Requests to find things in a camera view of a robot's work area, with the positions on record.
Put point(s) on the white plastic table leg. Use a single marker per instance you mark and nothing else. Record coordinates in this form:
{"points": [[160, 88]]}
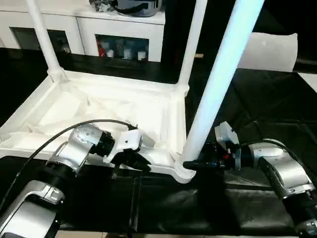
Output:
{"points": [[44, 39], [192, 44], [223, 79]]}

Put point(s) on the white plastic table top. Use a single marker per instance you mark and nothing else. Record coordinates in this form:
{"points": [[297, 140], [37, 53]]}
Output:
{"points": [[99, 106]]}

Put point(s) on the small yellow label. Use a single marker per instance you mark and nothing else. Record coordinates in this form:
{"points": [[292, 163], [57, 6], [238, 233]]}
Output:
{"points": [[198, 55]]}

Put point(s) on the white flat sheet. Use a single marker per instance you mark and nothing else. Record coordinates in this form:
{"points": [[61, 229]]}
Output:
{"points": [[309, 80]]}

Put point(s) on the white cabinet with glass doors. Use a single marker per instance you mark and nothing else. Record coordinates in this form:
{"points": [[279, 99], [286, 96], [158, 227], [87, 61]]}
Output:
{"points": [[124, 27]]}

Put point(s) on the white flat panel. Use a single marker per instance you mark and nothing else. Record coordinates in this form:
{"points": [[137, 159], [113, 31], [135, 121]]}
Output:
{"points": [[275, 49]]}

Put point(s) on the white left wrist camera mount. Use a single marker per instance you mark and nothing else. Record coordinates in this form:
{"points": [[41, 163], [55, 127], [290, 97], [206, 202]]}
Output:
{"points": [[131, 141]]}

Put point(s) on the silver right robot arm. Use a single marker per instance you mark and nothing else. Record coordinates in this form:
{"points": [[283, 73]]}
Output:
{"points": [[282, 168]]}

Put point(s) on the black work mat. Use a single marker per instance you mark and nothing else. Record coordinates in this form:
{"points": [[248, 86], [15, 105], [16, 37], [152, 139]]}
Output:
{"points": [[277, 114]]}

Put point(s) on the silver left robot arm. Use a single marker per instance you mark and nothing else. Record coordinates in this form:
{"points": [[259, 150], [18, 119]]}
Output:
{"points": [[74, 148]]}

